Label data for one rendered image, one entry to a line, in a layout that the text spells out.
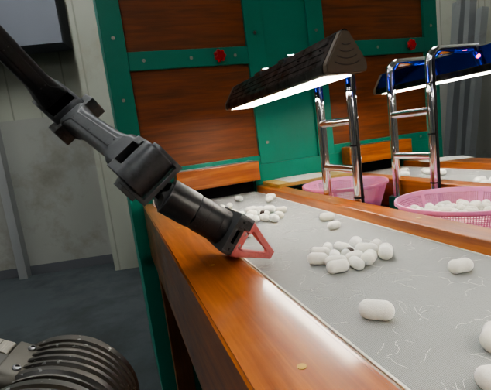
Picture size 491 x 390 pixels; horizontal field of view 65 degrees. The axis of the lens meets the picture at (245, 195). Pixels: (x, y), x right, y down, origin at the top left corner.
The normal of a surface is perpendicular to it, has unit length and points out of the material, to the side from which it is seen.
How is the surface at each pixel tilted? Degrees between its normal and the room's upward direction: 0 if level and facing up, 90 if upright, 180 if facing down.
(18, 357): 29
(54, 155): 90
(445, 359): 0
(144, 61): 90
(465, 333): 0
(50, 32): 90
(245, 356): 0
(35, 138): 90
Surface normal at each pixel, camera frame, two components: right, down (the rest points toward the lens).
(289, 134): 0.33, 0.11
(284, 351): -0.12, -0.98
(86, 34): 0.12, 0.14
